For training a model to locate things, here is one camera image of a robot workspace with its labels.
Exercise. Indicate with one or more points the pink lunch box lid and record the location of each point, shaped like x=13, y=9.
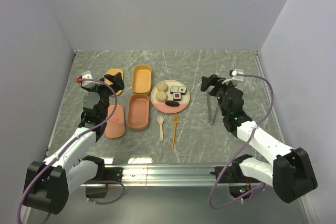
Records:
x=116, y=124

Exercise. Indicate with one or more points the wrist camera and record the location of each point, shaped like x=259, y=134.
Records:
x=86, y=79
x=236, y=77

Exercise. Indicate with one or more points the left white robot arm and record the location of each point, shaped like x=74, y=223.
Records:
x=49, y=183

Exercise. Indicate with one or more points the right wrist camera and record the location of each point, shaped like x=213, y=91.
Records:
x=236, y=77

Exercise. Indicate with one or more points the beige spoon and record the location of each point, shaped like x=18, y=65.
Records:
x=160, y=120

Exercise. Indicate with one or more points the red sushi roll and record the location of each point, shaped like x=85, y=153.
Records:
x=177, y=96

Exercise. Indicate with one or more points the metal tongs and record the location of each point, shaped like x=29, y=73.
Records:
x=211, y=114

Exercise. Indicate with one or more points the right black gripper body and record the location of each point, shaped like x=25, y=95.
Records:
x=219, y=91

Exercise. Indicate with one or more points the green sushi roll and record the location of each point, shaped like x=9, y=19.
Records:
x=182, y=90

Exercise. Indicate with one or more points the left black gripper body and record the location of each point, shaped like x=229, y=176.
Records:
x=104, y=91

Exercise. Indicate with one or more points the pink and cream plate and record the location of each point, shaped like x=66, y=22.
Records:
x=162, y=107

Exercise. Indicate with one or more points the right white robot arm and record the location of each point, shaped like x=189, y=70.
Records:
x=262, y=157

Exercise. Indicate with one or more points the steamed bun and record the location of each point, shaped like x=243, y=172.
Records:
x=162, y=87
x=161, y=97

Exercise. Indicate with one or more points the black sea cucumber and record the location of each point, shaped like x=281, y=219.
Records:
x=172, y=103

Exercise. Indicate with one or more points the orange plastic fork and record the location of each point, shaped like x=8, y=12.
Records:
x=175, y=121

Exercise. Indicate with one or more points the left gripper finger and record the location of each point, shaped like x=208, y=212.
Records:
x=113, y=77
x=118, y=86

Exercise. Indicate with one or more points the orange lunch box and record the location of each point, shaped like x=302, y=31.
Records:
x=141, y=79

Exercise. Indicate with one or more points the pink lunch box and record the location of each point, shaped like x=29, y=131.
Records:
x=138, y=112

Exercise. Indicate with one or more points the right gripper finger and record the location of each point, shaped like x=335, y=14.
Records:
x=215, y=80
x=206, y=82

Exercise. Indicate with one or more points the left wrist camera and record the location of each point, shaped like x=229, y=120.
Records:
x=86, y=79

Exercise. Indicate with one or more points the yellow sushi roll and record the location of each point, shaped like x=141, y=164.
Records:
x=174, y=89

